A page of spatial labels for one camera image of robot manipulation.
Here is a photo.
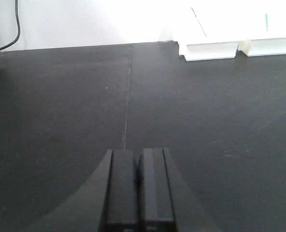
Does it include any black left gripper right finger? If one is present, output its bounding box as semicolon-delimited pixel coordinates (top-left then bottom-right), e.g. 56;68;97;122
138;148;177;232

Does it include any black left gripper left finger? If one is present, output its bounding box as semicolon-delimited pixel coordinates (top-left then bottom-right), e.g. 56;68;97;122
98;149;138;232

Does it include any white middle storage bin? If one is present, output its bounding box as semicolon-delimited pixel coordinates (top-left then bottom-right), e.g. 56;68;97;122
158;1;243;61

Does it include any white storage bin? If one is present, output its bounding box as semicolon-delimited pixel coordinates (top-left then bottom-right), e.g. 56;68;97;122
238;1;286;57
158;1;243;61

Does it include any white right storage bin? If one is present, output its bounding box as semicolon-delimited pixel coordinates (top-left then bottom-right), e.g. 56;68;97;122
238;1;286;57

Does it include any black cable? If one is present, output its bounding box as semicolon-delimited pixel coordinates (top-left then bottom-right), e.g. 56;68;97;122
0;0;21;52

